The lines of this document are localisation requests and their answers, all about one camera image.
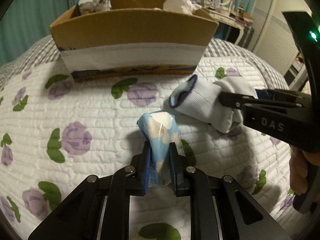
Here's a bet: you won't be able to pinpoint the white sock blue trim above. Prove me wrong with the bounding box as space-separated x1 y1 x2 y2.
169 74 258 133

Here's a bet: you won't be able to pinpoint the blue white tissue packet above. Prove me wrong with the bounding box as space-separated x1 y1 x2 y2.
137 111 184 187

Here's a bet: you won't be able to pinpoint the white socks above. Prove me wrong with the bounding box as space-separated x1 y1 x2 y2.
163 0 202 15

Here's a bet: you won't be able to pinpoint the floral black-white tissue pack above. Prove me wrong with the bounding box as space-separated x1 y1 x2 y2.
78 0 112 16

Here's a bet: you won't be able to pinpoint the person's right hand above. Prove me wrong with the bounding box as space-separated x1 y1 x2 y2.
289 146 319 196

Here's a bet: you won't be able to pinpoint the white louvred wardrobe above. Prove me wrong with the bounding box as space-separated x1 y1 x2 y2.
248 0 311 75

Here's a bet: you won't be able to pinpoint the dark checkered suitcase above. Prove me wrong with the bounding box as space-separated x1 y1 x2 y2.
238 25 254 49

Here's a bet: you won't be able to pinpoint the white dressing table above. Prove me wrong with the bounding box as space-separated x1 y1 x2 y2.
205 8 247 46

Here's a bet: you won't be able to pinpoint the white floral quilt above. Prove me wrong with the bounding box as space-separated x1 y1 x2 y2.
1 60 305 239

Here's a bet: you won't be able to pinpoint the open cardboard box on bed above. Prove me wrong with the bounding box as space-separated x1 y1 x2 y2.
49 0 219 82

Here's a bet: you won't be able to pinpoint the grey checkered bed sheet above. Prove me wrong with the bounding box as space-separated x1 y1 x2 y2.
1 35 288 90

